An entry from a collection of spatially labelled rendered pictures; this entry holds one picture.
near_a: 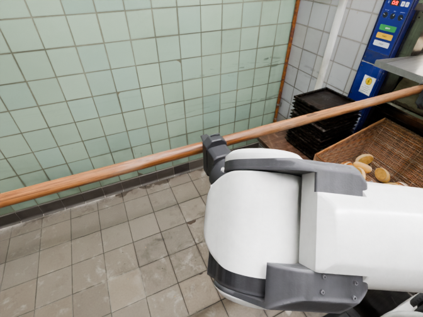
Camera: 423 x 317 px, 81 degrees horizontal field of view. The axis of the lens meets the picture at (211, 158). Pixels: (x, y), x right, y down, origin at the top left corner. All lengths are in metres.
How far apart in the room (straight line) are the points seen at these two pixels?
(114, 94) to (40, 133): 0.53
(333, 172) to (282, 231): 0.06
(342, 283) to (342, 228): 0.04
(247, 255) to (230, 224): 0.03
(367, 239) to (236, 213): 0.10
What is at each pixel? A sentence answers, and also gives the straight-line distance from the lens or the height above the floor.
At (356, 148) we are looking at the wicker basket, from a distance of 1.72.
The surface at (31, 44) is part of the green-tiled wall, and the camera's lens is 1.72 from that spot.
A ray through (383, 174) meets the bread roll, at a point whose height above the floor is 0.64.
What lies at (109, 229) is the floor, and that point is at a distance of 2.05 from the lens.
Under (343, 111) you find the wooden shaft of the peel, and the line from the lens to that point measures 0.90.
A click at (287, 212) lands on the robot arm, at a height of 1.41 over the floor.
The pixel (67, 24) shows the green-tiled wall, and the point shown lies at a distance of 1.69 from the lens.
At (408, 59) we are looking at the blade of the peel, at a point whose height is 1.18.
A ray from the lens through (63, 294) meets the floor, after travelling 1.92.
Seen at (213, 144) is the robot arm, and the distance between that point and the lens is 0.58.
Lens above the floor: 1.58
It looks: 40 degrees down
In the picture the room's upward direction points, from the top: straight up
